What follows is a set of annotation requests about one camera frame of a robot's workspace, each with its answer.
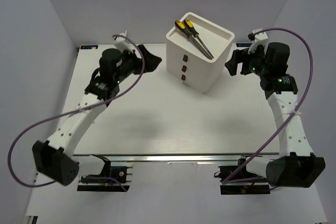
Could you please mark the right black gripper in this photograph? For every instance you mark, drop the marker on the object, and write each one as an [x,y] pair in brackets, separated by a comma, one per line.
[242,56]

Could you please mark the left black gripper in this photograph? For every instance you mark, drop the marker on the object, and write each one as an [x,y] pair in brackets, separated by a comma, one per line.
[150,61]

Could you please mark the grey metal file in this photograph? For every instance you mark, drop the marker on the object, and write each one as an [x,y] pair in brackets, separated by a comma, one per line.
[185,28]

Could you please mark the yellow handle screwdriver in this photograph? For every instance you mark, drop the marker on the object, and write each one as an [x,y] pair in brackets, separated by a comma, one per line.
[198,37]

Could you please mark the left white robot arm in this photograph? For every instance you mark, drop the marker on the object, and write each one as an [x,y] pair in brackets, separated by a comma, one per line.
[53,157]

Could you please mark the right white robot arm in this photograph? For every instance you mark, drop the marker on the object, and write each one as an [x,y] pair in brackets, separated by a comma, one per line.
[297,165]

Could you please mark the blue label right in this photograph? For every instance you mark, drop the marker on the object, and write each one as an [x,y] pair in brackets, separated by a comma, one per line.
[243,44]

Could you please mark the blue label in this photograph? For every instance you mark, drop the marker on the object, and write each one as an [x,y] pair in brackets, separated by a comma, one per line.
[88,47]
[243,44]

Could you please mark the white drawer cabinet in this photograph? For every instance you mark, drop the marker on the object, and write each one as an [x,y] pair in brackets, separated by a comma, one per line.
[185,62]

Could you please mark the blue label left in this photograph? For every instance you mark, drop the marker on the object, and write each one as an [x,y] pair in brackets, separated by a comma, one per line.
[88,47]

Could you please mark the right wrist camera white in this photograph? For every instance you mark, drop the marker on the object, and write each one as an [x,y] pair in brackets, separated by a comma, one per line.
[257,37]

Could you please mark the aluminium rail front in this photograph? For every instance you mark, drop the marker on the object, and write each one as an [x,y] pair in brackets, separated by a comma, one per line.
[168,158]

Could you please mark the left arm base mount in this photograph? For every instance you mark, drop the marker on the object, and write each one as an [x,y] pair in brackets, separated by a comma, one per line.
[114,178]

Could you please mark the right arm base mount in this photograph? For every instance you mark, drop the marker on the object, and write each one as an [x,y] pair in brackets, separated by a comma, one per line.
[243,183]

